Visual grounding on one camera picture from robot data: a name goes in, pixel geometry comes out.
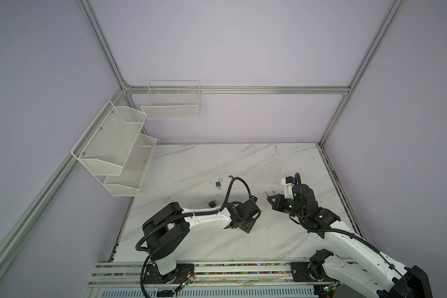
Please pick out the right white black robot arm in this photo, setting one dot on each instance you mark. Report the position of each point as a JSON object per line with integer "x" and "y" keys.
{"x": 376, "y": 276}

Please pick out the dark grey padlock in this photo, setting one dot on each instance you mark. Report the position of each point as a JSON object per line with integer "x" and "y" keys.
{"x": 212, "y": 203}

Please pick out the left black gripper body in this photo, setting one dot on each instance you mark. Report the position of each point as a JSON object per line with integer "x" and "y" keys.
{"x": 248, "y": 225}

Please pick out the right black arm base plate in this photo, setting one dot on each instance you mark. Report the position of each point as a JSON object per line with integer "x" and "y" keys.
{"x": 301, "y": 272}

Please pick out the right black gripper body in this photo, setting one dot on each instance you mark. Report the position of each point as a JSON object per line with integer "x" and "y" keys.
{"x": 290, "y": 207}

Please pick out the white wire basket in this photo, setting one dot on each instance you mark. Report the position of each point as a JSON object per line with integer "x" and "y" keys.
{"x": 172, "y": 100}

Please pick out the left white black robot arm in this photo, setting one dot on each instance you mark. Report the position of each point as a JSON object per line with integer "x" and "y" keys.
{"x": 165, "y": 231}

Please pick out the aluminium frame profiles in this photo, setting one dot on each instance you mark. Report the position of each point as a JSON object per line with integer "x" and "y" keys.
{"x": 61, "y": 61}

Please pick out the white mesh two-tier shelf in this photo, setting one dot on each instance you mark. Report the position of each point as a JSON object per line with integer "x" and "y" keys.
{"x": 116, "y": 151}

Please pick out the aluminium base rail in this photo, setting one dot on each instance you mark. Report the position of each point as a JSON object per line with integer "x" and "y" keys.
{"x": 243, "y": 274}

